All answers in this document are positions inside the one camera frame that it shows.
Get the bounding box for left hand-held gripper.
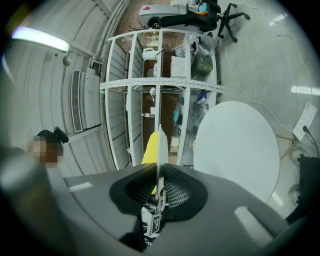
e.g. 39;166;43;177
141;206;165;238

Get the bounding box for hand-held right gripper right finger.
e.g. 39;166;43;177
149;162;291;256

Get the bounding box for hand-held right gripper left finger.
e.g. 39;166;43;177
62;163;158;252

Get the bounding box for yellow item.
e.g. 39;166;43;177
141;131;160;166

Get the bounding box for white round table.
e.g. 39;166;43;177
193;100;302;205

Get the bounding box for person's head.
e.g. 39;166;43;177
26;129;65;169

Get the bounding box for person's white sneaker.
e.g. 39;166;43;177
288;183;303;206

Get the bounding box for person's black clothing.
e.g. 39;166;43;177
284;153;320;226

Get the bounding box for white ceiling air conditioner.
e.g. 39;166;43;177
71;67;102;133

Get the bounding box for white power strip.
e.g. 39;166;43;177
292;101;318;141

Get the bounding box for white metal shelf rack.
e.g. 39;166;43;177
99;27;225;172

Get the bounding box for white perforated basket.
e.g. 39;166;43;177
170;55;188;78

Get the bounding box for dark green bag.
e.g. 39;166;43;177
192;55;214;77

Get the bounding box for white ceiling pipes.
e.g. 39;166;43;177
97;0;131;61

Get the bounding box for long ceiling light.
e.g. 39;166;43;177
11;26;71;53

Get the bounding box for black office chair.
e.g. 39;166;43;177
147;0;251;43

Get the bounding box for white box with red mark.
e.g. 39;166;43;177
138;4;181;25

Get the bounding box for black head-mounted camera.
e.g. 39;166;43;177
53;126;70;144

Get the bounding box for black power cable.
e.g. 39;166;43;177
302;126;320;147

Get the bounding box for white power cable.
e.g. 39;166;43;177
224;46;296;133
274;28;315;106

